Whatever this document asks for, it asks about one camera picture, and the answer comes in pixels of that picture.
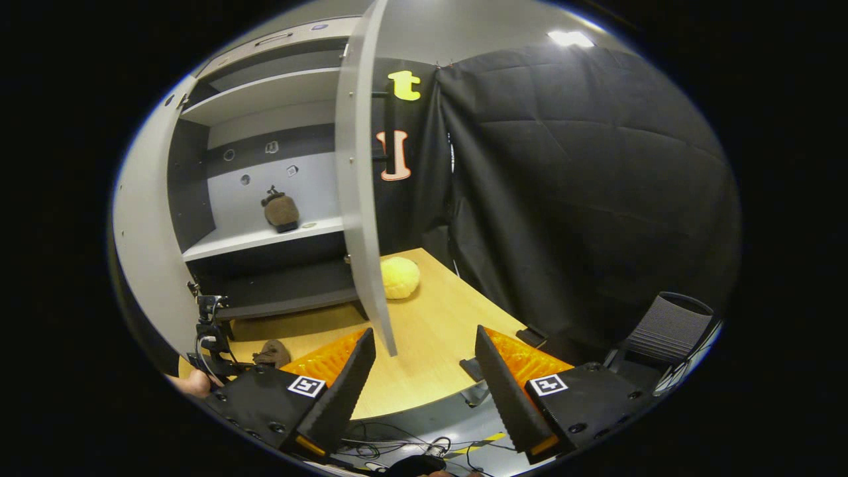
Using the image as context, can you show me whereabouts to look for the ceiling light panel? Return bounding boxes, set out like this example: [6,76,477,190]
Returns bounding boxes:
[547,30,596,48]

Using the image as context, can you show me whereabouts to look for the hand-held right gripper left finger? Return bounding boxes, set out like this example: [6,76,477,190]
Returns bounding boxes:
[199,328,377,464]

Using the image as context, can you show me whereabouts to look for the black floor cables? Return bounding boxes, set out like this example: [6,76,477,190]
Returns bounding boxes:
[335,421,504,474]

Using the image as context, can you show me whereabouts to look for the grey shoe cabinet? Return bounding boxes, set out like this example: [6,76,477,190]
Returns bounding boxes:
[166,17,372,322]

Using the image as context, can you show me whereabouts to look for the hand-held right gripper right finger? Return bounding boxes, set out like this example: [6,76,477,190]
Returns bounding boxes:
[474,325,663,466]

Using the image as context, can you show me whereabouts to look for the grey mesh office chair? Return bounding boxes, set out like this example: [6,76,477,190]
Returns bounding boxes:
[603,291,723,398]

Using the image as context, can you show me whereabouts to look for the yellow plush toy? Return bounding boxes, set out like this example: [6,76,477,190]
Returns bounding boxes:
[380,256,421,300]

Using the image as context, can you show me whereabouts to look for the grey cabinet drawer front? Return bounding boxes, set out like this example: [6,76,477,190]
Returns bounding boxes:
[195,17,362,80]

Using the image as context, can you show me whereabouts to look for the brown shoe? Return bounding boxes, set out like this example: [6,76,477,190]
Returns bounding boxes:
[260,185,301,234]
[252,339,292,370]

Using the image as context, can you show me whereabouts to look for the black backdrop cloth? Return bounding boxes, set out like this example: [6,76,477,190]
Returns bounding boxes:
[434,43,741,372]
[371,56,458,256]

